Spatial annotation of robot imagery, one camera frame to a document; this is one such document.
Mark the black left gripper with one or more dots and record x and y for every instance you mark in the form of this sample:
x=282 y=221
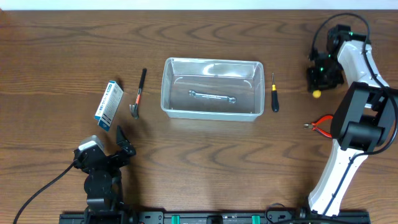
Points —
x=127 y=149

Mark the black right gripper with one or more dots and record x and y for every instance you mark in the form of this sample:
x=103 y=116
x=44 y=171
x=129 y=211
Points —
x=314 y=83

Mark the stubby yellow black screwdriver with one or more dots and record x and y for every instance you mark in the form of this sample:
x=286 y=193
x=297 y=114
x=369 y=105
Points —
x=316 y=93

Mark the slim black yellow screwdriver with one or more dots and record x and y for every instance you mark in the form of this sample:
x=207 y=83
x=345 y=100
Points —
x=274 y=96

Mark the silver wrench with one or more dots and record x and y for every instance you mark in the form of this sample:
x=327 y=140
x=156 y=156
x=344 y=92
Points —
x=195 y=94

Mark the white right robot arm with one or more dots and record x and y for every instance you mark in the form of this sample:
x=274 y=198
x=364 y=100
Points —
x=364 y=124

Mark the clear plastic container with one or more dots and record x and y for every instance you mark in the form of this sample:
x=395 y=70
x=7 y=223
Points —
x=241 y=79

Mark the small black orange hammer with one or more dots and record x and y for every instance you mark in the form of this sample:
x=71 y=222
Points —
x=134 y=107

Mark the white and blue box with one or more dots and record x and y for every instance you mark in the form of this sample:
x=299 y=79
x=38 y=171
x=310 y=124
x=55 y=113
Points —
x=108 y=105

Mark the red handled pliers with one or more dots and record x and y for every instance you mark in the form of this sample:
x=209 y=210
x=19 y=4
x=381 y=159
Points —
x=314 y=126

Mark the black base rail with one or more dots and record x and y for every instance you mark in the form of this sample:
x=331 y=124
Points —
x=273 y=216

